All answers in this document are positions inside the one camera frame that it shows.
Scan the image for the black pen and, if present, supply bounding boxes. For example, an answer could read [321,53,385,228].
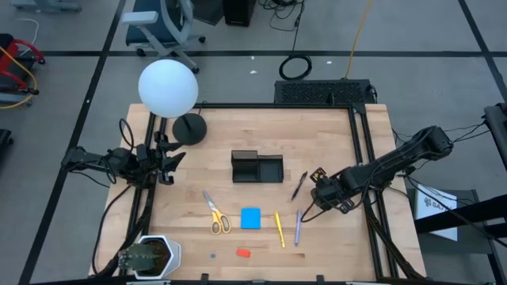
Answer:
[291,170,309,202]

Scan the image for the yellow-handled scissors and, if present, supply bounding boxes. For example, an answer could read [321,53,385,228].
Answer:
[202,190,232,236]

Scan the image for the dark side table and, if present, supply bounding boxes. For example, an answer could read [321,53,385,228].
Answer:
[403,188,507,285]

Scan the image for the red and black cart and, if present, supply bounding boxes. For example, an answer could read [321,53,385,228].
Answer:
[0,33,47,110]

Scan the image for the coiled black cable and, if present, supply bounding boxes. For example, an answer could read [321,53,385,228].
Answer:
[278,54,313,82]

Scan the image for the blue and gray office chair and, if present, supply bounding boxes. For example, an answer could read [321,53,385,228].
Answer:
[120,0,207,74]

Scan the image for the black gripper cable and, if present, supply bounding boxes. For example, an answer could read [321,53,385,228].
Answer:
[303,197,330,223]
[118,117,135,154]

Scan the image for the yellow hanging cable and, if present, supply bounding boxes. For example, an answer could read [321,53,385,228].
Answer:
[344,0,374,79]

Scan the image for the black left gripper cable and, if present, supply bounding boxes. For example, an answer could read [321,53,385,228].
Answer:
[118,117,135,154]

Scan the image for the black mesh desk organizer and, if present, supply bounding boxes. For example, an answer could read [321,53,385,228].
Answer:
[231,149,284,184]

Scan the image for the white globe table lamp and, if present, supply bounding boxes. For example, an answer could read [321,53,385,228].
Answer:
[137,59,208,146]

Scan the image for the white paper sign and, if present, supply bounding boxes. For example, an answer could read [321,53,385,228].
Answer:
[414,184,459,242]

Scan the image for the black metal beam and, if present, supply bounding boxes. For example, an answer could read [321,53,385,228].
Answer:
[414,193,507,238]

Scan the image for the black box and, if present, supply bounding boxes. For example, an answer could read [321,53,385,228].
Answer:
[221,0,257,28]

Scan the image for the blue sticky note pad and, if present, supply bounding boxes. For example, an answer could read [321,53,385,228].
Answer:
[240,207,262,230]

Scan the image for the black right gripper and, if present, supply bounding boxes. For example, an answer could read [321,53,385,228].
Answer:
[310,167,356,215]

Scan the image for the gray metal base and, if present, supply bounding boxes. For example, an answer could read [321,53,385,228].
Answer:
[11,0,83,13]

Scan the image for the black computer tower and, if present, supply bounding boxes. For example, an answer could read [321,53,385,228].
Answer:
[273,78,377,106]

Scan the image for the cactus in white hexagonal pot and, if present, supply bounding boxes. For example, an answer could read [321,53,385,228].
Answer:
[117,234,182,281]

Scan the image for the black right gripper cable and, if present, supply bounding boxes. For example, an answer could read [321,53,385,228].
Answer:
[303,197,330,223]

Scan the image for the yellow pen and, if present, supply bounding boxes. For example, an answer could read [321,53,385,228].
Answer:
[273,211,286,249]

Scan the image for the tangled black floor cables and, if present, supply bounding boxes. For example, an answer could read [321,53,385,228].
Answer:
[259,0,306,52]

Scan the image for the black aluminium table frame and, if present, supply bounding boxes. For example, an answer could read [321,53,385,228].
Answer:
[118,101,427,284]

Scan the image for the white floor cable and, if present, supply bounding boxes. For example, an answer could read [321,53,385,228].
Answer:
[15,17,40,56]

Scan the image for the purple pen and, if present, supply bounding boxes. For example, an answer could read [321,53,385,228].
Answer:
[294,209,303,247]

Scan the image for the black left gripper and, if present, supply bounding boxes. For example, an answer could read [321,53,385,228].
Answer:
[148,131,187,186]

